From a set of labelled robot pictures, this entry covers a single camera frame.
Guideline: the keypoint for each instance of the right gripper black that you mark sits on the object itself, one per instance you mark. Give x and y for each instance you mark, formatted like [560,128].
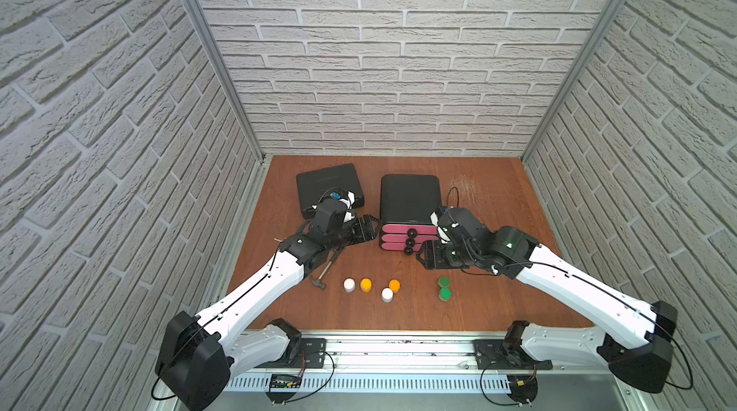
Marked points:
[430,255]

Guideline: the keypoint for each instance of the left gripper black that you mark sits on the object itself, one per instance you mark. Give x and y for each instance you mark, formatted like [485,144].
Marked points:
[357,230]

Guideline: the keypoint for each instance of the orange paint can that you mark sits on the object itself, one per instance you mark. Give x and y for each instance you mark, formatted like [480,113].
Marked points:
[395,286]

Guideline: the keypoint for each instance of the black pink drawer cabinet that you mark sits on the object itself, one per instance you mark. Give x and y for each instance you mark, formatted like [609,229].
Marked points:
[407,204]

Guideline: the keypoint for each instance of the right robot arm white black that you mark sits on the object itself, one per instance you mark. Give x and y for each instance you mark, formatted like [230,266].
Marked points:
[633,338]

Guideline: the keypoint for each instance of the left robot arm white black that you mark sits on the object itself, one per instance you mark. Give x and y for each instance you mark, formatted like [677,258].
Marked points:
[200,353]

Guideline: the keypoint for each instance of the yellow paint can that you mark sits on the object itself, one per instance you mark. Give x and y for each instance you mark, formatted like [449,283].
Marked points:
[366,285]

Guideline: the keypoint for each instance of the white paint can left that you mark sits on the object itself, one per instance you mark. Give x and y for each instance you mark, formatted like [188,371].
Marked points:
[349,285]

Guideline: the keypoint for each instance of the white paint can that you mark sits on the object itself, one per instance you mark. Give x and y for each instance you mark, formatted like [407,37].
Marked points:
[349,285]
[387,295]

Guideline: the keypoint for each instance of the white paint can right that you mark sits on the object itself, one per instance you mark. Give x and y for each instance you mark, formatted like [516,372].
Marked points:
[387,295]

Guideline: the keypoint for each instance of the white plastic water tap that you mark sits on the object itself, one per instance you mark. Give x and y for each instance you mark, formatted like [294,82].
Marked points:
[347,198]

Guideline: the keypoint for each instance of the black plastic tool case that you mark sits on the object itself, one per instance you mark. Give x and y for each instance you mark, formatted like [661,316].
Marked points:
[341,181]

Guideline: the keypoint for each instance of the right small connector board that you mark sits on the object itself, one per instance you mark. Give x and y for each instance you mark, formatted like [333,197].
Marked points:
[523,389]

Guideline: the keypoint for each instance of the left small circuit board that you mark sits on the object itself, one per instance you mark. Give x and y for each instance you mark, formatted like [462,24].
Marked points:
[283,387]

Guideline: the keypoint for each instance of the hammer with black handle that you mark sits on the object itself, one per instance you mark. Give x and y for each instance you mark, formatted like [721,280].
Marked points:
[319,282]

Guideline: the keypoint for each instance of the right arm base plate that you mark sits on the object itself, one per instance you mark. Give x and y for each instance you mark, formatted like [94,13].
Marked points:
[496,354]

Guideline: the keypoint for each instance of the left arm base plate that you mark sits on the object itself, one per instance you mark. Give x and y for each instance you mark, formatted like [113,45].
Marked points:
[310,353]

